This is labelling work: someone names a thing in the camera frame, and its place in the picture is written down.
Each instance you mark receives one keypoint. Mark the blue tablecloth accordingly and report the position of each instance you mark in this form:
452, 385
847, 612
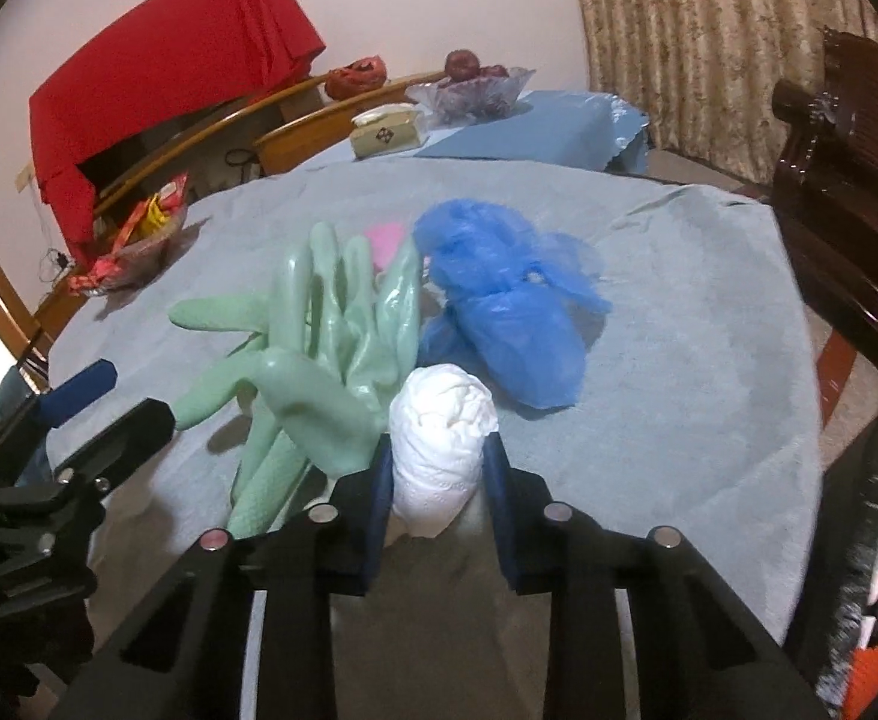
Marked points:
544, 135

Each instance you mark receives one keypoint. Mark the dark wooden armchair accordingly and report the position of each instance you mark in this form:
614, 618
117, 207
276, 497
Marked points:
859, 202

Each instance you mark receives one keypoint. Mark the glass fruit bowl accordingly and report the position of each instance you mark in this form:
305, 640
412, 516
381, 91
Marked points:
476, 97

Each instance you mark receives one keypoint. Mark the white tissue paper wad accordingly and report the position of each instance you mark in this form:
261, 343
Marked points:
439, 427

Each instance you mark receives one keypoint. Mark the red apple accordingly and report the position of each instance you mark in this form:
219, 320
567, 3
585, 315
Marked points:
461, 64
494, 72

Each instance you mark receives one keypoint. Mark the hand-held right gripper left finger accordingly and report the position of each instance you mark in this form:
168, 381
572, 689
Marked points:
379, 517

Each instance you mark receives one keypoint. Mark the glass snack bowl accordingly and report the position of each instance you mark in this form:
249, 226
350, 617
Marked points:
138, 259

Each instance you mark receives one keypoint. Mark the light blue cloth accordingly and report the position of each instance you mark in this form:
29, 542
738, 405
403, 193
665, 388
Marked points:
3, 405

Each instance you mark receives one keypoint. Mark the floral beige curtain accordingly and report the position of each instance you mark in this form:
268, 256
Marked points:
709, 30

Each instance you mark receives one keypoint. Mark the red cloth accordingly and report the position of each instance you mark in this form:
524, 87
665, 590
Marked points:
168, 52

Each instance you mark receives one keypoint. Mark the pink cloth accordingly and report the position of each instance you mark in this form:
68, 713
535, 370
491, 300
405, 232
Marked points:
386, 244

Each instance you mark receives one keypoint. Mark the beige tissue box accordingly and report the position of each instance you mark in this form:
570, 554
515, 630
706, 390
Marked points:
386, 135

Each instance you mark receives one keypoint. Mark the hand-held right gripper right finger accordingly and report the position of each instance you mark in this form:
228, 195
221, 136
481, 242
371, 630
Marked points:
500, 525

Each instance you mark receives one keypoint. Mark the wooden cabinet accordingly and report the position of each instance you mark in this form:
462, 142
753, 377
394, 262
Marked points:
296, 139

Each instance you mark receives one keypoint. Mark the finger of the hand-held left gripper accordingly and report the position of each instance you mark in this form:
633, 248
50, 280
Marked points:
127, 435
78, 386

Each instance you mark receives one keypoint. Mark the television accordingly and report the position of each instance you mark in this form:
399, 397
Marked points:
146, 146

